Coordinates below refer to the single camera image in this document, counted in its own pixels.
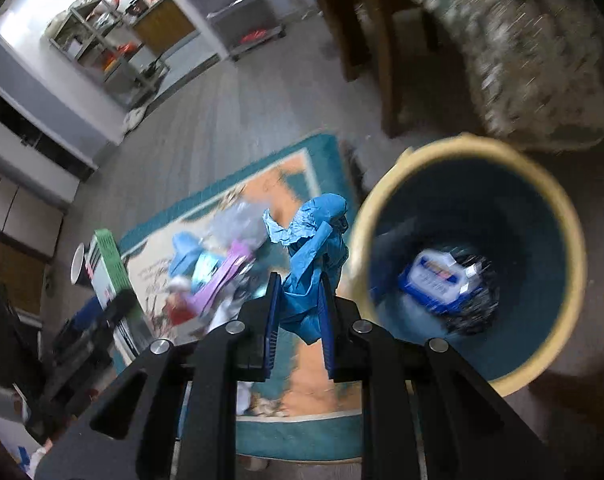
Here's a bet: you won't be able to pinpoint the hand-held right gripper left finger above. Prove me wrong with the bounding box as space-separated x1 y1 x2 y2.
34 271 283 480

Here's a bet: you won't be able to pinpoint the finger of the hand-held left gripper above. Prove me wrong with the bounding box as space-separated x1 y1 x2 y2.
101 290 144 347

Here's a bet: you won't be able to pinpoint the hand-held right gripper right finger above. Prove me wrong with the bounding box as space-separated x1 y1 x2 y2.
318 275 565 480

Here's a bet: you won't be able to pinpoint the black mug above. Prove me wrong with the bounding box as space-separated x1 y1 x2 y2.
71 242 101 288

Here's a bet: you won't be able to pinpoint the blue plastic wrapper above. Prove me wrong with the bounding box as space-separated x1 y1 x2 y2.
262 192 352 346

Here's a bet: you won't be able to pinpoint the teal bin with cream rim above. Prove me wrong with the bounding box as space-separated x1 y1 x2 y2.
347 132 588 397

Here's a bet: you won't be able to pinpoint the green and white box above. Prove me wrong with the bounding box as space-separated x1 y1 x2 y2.
84 229 134 311

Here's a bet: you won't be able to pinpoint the red wrapper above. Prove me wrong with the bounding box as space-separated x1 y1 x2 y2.
164 294 199 327

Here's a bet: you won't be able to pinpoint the teal and orange patterned rug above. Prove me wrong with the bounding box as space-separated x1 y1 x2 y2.
114 132 368 461

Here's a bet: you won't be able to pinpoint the purple packet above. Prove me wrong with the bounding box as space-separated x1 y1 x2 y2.
187 240 256 322

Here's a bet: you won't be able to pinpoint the grey plastic bag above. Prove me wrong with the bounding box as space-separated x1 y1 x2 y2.
209 200 269 257

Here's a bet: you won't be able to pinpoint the blue and white packet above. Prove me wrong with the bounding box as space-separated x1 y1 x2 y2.
399 249 483 315

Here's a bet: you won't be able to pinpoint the dark crumpled wrapper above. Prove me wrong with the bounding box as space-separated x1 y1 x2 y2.
442 247 503 336

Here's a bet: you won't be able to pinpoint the white kitchen cabinet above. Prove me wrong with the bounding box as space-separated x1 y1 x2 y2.
0 160 66 262

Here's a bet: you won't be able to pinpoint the white shoes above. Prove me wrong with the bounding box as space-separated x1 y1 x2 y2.
123 106 149 129

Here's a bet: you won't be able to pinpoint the metal shelf rack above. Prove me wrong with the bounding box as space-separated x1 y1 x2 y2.
48 0 171 109

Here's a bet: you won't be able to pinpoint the wooden cabinet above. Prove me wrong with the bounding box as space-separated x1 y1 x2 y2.
132 0 199 54

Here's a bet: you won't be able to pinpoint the wooden chair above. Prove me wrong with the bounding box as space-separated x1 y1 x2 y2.
302 0 439 139

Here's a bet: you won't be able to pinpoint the grey wheeled cart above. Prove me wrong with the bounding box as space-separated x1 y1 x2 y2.
162 0 288 62

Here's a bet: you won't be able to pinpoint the lace tablecloth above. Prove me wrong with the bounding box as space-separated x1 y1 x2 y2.
382 0 604 154

